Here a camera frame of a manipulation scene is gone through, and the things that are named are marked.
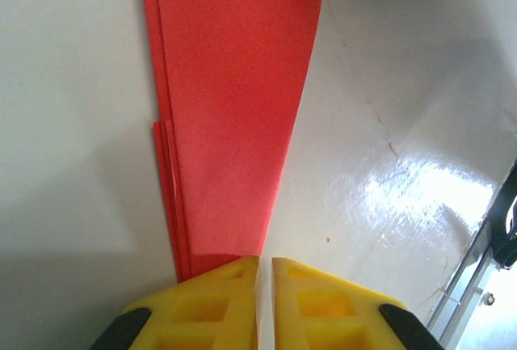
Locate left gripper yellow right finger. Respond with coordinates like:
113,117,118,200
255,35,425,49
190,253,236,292
271,256,439,350

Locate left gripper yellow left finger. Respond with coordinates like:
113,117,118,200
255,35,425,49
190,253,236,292
89,255,260,350

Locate red square paper sheet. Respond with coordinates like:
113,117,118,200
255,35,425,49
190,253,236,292
139,0,331,282

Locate aluminium cross rail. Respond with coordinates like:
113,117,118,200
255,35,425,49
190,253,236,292
426,220,517,350

